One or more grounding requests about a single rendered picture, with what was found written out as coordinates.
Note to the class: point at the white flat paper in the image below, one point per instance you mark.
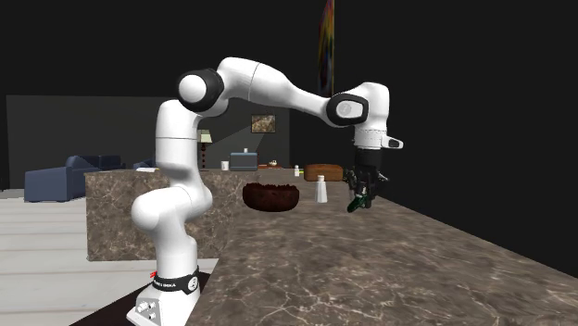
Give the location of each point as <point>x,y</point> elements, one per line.
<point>147,169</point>

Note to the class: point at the colourful wall hanging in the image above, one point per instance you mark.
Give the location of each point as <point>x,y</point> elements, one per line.
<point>326,49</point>

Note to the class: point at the tall white shaker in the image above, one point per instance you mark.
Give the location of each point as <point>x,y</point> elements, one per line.
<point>321,192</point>

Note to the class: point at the brown bread box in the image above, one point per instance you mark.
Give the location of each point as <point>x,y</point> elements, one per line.
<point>323,172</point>

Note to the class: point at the small green object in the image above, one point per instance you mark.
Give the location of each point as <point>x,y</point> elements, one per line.
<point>356,204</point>

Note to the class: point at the table lamp with pale shade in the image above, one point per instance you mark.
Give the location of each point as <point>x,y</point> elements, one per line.
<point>204,137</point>

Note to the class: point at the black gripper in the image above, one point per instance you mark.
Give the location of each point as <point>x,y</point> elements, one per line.
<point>368,161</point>

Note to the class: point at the dark robot stand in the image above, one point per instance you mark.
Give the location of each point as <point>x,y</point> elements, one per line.
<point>118,308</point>

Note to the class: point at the white cup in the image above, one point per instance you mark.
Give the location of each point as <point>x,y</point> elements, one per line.
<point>224,165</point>

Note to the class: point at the blue-grey toaster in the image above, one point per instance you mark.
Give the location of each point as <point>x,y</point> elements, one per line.
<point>243,161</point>

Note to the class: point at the small white shaker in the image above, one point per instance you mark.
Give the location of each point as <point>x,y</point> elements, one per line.
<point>296,171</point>

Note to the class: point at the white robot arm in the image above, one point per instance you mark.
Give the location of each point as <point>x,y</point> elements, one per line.
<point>175,149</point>

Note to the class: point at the dark blue sofa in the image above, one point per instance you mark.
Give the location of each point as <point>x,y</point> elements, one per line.
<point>54,183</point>

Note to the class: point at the dark brown bowl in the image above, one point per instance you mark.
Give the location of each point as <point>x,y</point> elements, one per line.
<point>271,197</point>

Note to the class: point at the framed wall picture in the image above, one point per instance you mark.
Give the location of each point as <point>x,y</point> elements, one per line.
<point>263,123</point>

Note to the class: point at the reddish-brown side table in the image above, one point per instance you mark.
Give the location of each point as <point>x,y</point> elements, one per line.
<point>270,166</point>

